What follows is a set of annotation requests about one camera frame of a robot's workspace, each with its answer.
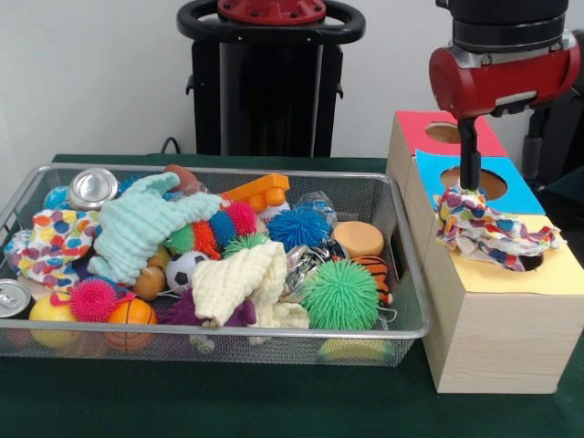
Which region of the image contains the clear mesh bin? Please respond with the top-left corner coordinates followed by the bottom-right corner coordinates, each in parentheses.
top-left (0, 162), bottom-right (434, 368)

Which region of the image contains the small soccer ball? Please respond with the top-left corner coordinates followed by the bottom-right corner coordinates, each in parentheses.
top-left (165, 251), bottom-right (210, 293)

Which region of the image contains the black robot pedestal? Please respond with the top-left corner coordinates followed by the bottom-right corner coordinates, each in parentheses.
top-left (177, 0), bottom-right (367, 156)

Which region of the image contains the tan round wooden block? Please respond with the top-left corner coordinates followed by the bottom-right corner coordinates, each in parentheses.
top-left (333, 221), bottom-right (386, 259)

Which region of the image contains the white patterned cloth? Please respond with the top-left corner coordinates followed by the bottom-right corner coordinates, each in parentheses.
top-left (436, 186), bottom-right (567, 273)

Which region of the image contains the cream yellow cloth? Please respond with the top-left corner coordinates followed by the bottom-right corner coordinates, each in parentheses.
top-left (191, 242), bottom-right (311, 329)

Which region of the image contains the pink spiky ball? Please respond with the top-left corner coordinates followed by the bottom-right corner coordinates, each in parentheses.
top-left (68, 278), bottom-right (118, 323)

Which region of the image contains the silver drink can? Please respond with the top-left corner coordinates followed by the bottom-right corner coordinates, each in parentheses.
top-left (68, 168), bottom-right (120, 212)

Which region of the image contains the blue spiky ball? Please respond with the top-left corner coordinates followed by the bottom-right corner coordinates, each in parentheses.
top-left (266, 207), bottom-right (332, 253)

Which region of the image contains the mint green cloth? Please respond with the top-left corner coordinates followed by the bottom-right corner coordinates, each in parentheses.
top-left (89, 172), bottom-right (223, 286)

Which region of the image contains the polka-dot cloth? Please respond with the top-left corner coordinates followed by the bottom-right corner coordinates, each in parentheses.
top-left (5, 209), bottom-right (99, 291)

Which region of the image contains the green spiky ball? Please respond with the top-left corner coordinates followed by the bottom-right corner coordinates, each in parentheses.
top-left (301, 259), bottom-right (381, 331)

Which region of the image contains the orange plastic toy brick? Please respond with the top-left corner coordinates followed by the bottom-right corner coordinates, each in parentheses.
top-left (222, 173), bottom-right (291, 214)

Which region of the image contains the dark green tablecloth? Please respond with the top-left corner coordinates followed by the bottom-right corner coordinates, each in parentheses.
top-left (0, 153), bottom-right (584, 438)

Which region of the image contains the wooden box with three holes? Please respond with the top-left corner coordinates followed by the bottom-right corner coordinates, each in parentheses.
top-left (386, 110), bottom-right (584, 395)

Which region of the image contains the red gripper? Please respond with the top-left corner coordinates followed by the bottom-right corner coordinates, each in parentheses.
top-left (429, 32), bottom-right (582, 193)

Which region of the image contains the black upright panel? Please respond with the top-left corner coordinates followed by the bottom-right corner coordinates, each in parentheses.
top-left (525, 55), bottom-right (584, 197)

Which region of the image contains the small orange basketball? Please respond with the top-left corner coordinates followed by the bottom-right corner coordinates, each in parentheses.
top-left (105, 298), bottom-right (158, 353)

